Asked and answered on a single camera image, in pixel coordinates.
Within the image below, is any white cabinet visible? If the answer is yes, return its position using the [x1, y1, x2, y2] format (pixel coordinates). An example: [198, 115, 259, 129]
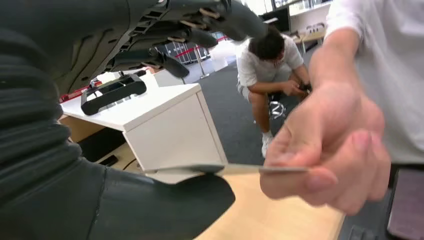
[59, 71, 229, 185]

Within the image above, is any chrome stanchion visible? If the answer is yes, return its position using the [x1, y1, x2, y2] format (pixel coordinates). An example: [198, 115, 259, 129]
[193, 46, 211, 80]

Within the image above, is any dark smartphone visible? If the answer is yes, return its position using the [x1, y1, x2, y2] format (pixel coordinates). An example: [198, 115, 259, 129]
[385, 165, 424, 240]

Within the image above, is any black frame device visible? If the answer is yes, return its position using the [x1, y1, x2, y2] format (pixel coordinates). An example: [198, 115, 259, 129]
[80, 73, 148, 116]

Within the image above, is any grey laptop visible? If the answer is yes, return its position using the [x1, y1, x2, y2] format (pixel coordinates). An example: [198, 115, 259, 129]
[339, 185, 424, 240]

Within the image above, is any wooden table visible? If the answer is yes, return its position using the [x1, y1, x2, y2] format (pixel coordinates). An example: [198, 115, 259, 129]
[291, 29, 327, 56]

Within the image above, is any thin pale ID card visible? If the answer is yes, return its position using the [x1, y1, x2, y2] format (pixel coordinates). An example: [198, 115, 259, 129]
[144, 163, 309, 176]

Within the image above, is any seated person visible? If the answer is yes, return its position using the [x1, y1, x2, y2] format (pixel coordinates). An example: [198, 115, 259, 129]
[259, 0, 424, 216]

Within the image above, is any crouching person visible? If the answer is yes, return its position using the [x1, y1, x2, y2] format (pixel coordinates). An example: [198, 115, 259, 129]
[235, 28, 312, 158]

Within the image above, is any red barrier belt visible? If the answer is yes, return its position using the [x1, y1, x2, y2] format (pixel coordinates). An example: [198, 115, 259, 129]
[174, 35, 229, 60]

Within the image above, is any black monitor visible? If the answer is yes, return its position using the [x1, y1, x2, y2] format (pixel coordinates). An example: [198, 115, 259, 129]
[259, 6, 291, 33]

